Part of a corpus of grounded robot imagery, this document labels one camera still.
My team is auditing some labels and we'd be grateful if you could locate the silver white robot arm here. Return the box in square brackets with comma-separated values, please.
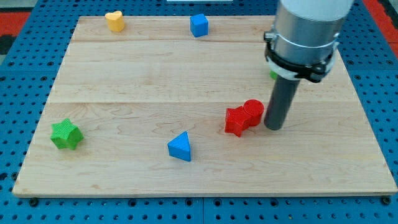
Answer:
[264, 0, 354, 83]

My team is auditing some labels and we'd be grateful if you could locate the green block behind arm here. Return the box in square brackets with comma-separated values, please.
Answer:
[269, 70, 278, 80]

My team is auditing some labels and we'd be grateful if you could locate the yellow heart block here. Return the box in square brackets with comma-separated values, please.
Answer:
[104, 11, 125, 32]

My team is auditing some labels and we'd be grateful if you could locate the wooden board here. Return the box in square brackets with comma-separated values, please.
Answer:
[12, 16, 397, 198]

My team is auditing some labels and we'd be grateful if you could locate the red star block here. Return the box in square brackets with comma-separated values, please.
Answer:
[224, 106, 251, 137]

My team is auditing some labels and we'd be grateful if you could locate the blue triangle block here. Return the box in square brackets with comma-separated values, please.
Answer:
[167, 131, 192, 162]

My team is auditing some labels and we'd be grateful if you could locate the red cylinder block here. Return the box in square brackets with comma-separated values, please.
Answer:
[243, 99, 264, 126]

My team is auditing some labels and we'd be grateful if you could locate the blue cube block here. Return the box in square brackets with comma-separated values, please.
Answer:
[190, 14, 209, 37]

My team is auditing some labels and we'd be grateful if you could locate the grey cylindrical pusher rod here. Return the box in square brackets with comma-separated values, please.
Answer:
[264, 76, 300, 131]

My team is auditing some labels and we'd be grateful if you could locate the green star block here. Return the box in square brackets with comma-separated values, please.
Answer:
[50, 118, 84, 150]

